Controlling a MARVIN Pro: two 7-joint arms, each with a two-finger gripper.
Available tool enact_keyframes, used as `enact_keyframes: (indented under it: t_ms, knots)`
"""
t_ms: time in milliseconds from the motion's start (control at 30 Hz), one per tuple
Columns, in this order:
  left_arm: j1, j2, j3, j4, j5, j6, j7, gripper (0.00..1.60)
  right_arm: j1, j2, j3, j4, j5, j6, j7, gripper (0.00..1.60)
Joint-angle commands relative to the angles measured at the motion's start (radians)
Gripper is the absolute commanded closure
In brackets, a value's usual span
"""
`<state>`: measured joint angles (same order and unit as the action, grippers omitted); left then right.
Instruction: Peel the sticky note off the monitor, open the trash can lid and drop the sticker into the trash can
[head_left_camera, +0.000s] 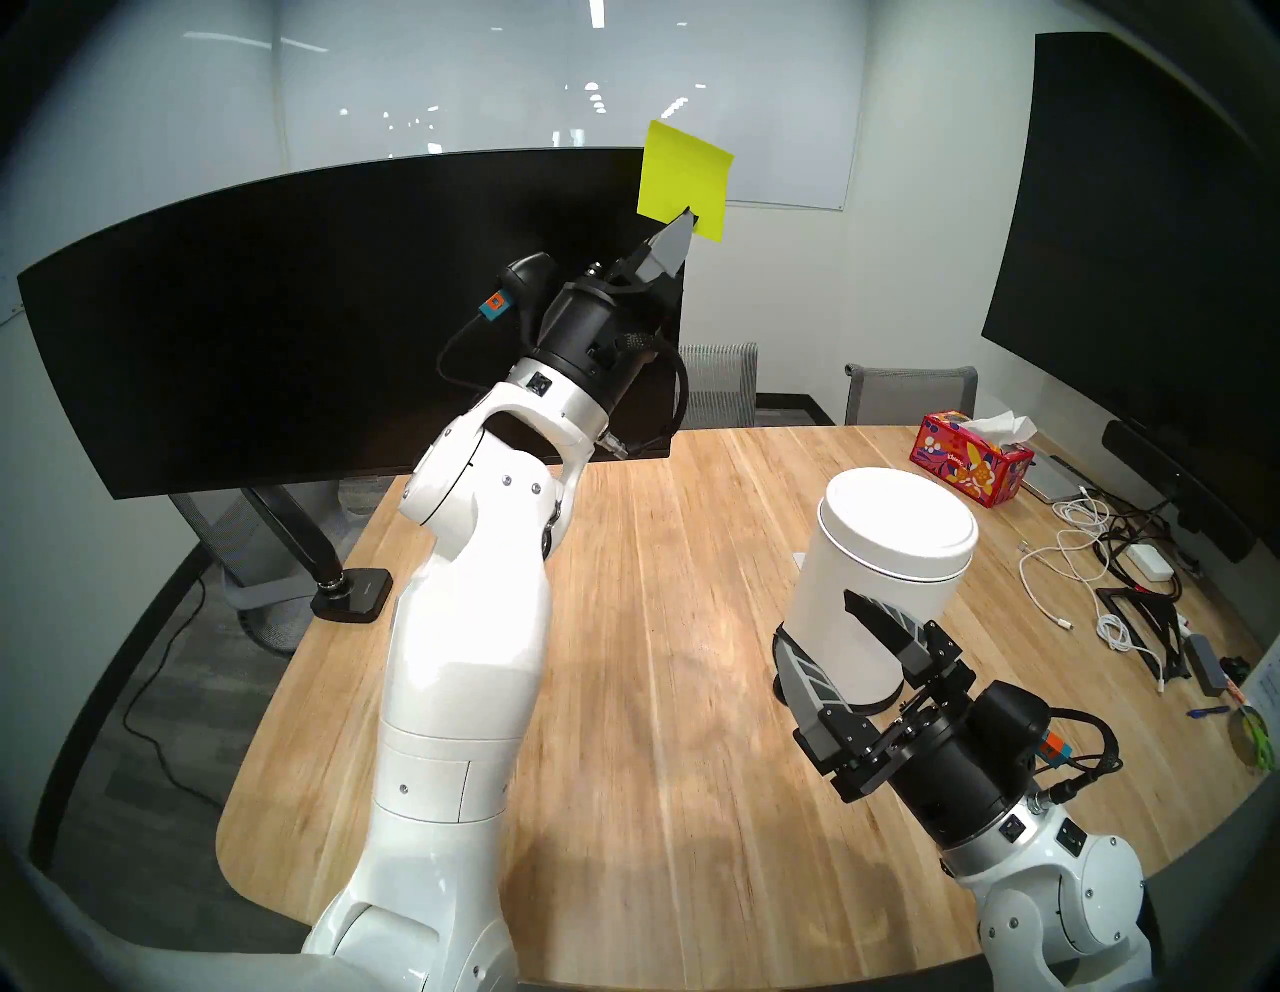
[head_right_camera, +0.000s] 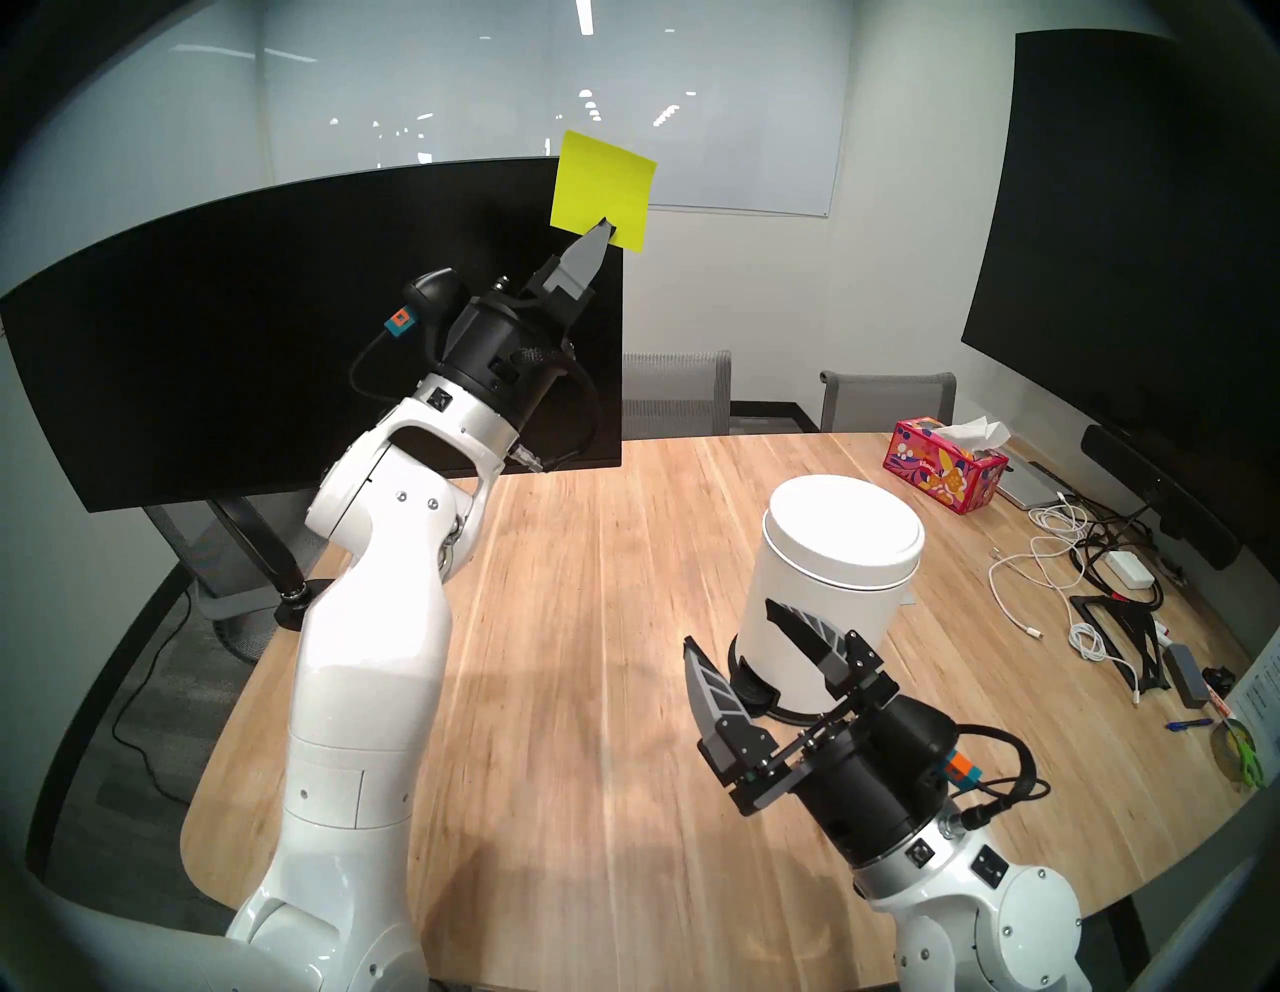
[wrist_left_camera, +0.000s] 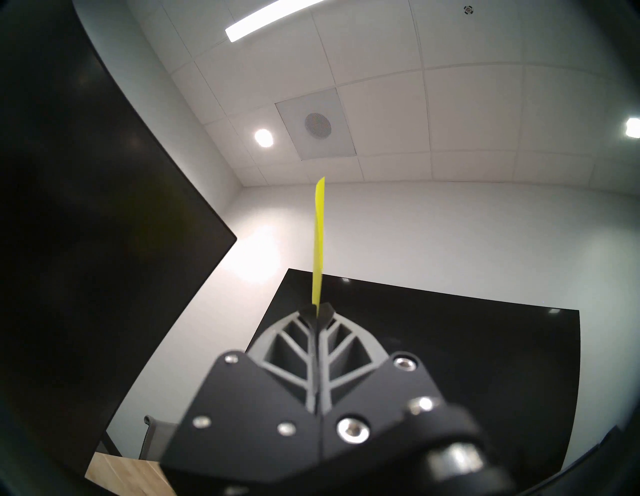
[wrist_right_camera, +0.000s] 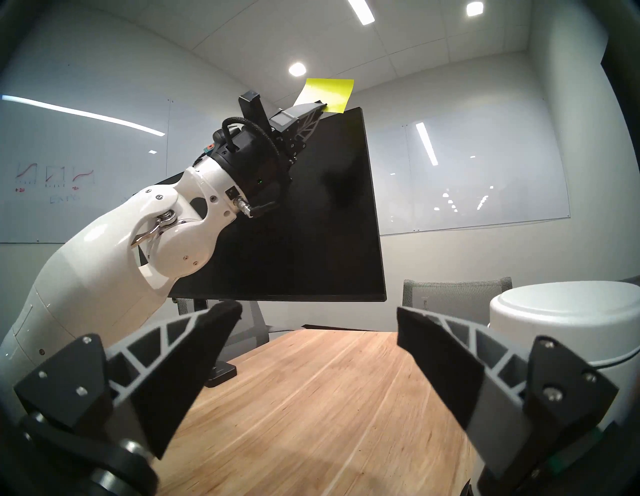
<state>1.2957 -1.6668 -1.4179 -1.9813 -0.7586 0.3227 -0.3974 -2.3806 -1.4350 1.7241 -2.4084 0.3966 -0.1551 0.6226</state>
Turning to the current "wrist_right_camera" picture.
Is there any plain wall whiteboard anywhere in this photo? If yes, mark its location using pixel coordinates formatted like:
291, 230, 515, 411
367, 97, 572, 237

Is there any grey mesh office chair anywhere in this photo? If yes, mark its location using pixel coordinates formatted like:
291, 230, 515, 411
402, 276, 513, 326
170, 299, 273, 361

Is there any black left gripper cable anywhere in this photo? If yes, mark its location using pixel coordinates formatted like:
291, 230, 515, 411
220, 116, 281, 221

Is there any black curved desktop monitor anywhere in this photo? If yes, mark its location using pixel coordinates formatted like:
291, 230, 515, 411
137, 106, 388, 303

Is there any white pedal trash can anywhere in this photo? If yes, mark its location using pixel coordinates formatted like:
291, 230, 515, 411
489, 280, 640, 436

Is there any yellow sticky note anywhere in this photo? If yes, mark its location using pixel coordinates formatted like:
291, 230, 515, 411
292, 77, 355, 114

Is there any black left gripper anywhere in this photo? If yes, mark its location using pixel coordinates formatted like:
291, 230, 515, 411
206, 102, 329, 202

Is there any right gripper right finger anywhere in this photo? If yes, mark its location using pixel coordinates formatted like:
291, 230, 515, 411
396, 306, 621, 493

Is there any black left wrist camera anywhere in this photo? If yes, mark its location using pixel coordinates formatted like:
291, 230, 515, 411
238, 91, 273, 133

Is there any linear ceiling light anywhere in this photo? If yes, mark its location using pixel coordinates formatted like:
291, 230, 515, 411
347, 0, 376, 26

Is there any whiteboard with red drawings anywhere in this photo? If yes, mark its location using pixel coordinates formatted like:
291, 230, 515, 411
0, 92, 173, 245

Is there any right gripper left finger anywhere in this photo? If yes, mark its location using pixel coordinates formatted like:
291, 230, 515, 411
14, 300, 244, 461

